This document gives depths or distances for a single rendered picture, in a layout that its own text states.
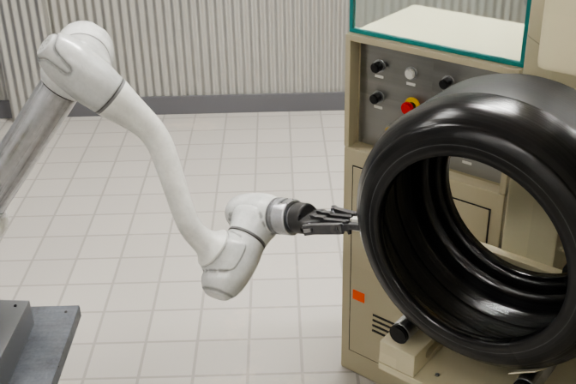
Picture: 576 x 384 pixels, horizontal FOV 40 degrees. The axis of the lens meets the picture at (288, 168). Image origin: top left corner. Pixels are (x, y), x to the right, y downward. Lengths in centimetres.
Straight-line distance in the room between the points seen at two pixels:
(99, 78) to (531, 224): 102
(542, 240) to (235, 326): 163
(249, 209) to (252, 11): 308
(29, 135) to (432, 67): 112
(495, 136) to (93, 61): 89
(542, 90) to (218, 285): 85
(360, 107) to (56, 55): 107
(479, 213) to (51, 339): 124
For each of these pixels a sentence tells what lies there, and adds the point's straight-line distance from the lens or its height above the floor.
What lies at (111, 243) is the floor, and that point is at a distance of 383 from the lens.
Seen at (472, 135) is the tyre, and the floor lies 140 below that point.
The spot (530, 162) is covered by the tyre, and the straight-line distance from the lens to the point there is 139.
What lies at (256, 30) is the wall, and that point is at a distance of 495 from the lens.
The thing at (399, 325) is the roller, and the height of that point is 92.
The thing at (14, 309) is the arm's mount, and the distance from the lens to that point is 222.
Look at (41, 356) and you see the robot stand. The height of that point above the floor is 65.
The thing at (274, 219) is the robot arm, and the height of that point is 102.
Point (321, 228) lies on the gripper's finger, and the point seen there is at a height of 105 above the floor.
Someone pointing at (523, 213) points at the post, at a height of 106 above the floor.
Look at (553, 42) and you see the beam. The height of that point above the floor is 168.
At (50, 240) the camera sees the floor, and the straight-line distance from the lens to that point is 394.
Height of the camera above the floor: 198
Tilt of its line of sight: 27 degrees down
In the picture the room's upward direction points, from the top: 1 degrees counter-clockwise
